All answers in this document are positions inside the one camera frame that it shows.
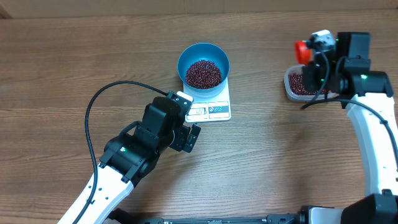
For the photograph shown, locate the red scoop with blue handle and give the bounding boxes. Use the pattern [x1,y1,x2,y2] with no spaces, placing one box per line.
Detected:
[295,40,312,65]

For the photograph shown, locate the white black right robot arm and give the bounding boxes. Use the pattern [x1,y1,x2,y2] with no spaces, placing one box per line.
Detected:
[290,30,397,223]

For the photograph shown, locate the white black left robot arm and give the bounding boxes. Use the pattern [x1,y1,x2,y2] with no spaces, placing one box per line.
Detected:
[60,91,200,223]

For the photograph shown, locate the white digital kitchen scale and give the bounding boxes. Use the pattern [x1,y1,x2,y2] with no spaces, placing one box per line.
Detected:
[183,78,232,123]

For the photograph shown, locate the red beans in bowl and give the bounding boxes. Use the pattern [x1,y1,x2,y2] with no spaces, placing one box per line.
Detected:
[185,60,222,89]

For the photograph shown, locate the teal blue bowl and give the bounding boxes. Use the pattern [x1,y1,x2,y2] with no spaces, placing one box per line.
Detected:
[177,42,230,92]

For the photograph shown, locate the red adzuki beans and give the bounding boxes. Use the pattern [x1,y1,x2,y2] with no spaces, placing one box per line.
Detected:
[288,73,318,95]

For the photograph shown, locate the clear plastic food container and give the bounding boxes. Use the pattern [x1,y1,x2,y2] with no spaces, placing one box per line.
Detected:
[283,64,338,103]

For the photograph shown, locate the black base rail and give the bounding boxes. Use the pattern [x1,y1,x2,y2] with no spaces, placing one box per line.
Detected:
[105,208,308,224]

